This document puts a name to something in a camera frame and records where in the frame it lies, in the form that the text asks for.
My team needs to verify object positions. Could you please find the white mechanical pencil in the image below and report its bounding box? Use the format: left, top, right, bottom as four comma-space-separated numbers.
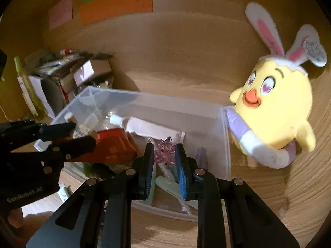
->
158, 160, 199, 215

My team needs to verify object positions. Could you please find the pink cream tube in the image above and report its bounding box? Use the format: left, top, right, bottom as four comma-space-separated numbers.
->
109, 115, 185, 144

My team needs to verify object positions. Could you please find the tall yellow-green spray bottle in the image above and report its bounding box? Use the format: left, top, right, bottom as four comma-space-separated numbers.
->
14, 55, 47, 120

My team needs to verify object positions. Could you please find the purple pen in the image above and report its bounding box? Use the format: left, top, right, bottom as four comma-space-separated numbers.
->
196, 147, 209, 169

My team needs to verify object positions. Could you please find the orange paper note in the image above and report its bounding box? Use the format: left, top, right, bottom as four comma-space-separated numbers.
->
80, 0, 154, 26

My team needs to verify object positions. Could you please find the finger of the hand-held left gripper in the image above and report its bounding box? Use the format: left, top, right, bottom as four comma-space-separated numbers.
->
0, 120, 76, 142
10, 135, 97, 162

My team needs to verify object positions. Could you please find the clear plastic storage bin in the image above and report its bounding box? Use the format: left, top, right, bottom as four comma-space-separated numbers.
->
34, 86, 231, 223

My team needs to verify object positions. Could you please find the white printed paper box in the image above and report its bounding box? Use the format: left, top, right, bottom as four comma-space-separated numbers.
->
18, 75, 65, 119

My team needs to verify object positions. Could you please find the pink paper note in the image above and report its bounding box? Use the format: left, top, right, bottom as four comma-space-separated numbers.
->
49, 0, 73, 30

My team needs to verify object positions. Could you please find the pink bear charm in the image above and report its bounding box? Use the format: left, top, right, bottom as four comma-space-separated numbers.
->
154, 137, 177, 164

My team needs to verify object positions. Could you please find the yellow chick plush toy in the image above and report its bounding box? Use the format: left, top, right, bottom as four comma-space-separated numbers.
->
230, 2, 327, 169

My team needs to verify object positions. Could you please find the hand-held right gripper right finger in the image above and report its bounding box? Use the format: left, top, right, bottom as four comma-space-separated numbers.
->
175, 144, 300, 248

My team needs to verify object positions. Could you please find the small cardboard box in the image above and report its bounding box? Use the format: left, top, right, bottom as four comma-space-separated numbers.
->
73, 59, 112, 87

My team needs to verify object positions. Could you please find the red paper packet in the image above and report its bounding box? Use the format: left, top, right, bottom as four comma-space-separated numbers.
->
68, 128, 137, 164

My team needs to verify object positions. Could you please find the pale green pen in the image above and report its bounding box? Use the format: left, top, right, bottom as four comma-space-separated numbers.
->
155, 175, 183, 200

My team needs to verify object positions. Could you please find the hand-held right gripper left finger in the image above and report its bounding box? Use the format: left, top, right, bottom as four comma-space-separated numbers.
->
26, 143, 156, 248

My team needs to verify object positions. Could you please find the patterned wrapper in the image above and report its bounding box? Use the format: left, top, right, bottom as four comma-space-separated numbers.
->
72, 125, 100, 140

